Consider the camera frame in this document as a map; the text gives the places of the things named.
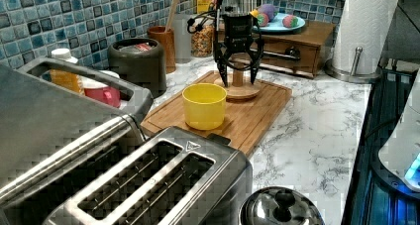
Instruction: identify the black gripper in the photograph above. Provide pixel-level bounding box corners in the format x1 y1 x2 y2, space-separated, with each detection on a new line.
214 13 264 86

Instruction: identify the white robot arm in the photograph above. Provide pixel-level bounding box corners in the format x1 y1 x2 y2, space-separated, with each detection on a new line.
252 22 419 196

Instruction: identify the yellow tea container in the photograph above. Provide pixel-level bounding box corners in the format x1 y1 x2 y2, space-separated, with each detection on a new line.
181 83 227 130

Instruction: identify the red mug white lid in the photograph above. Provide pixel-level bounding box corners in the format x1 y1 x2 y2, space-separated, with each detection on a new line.
81 76 121 108

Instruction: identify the steel kettle lid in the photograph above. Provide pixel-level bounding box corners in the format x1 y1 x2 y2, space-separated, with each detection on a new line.
238 186 325 225

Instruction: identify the glass jar of cereal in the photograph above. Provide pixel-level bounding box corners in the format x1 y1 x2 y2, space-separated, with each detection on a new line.
191 23 214 57

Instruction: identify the red toy strawberry upper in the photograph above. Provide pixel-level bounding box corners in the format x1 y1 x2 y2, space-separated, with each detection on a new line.
257 13 269 27

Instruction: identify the red toy strawberry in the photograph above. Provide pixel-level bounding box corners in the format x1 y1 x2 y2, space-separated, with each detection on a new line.
282 15 298 28
257 13 269 27

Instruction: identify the yellow toy lemon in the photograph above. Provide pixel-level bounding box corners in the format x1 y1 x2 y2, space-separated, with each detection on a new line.
250 9 259 18

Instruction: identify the light blue plate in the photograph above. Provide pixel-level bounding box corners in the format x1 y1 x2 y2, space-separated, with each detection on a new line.
260 13 306 33

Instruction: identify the purple toy fruit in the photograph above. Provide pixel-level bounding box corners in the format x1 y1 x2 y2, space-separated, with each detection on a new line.
258 4 277 21

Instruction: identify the bamboo cutting board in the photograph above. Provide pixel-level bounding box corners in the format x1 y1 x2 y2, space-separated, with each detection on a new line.
141 80 292 157

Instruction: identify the red toy strawberry lower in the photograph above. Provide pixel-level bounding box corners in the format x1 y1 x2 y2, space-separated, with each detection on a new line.
282 15 298 28

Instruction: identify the wooden drawer box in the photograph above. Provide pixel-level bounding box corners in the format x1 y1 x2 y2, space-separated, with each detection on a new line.
217 20 337 79

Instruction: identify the brown wooden utensil holder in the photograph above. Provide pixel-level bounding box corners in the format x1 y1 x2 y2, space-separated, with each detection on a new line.
147 26 176 73

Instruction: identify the wooden spoon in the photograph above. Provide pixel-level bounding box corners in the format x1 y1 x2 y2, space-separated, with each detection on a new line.
164 0 179 33

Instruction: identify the dark grey round canister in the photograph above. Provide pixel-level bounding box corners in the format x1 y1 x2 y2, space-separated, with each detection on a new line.
108 38 166 98

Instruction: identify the steel paper towel holder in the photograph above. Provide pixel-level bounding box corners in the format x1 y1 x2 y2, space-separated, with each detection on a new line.
324 47 382 84

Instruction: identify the stainless steel two-slot toaster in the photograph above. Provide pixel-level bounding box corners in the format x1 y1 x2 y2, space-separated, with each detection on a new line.
43 127 253 225

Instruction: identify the paper towel roll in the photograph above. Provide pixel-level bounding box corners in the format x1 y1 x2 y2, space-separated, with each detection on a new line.
332 0 398 74

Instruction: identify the stainless steel toaster oven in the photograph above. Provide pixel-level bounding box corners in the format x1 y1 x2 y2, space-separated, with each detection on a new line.
0 57 154 206

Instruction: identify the black cable bundle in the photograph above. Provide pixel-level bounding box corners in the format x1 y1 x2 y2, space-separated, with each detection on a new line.
186 0 229 35

